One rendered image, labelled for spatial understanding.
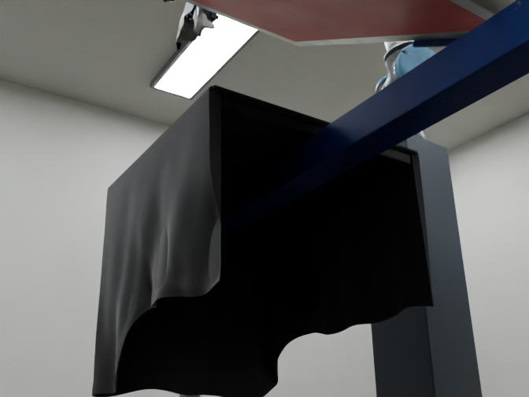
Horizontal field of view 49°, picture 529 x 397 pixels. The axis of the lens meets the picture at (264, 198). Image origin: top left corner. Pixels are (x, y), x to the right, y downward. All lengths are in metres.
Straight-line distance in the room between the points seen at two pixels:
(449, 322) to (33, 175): 3.73
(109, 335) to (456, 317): 0.84
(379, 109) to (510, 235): 4.61
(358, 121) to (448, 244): 0.76
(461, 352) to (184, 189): 0.88
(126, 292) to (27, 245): 3.49
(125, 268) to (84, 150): 3.85
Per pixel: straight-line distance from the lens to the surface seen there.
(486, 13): 1.10
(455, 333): 1.53
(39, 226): 4.62
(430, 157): 1.66
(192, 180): 0.89
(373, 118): 0.87
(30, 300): 4.49
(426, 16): 1.18
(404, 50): 1.64
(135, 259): 1.08
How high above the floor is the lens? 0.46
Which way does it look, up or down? 22 degrees up
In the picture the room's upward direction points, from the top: 1 degrees counter-clockwise
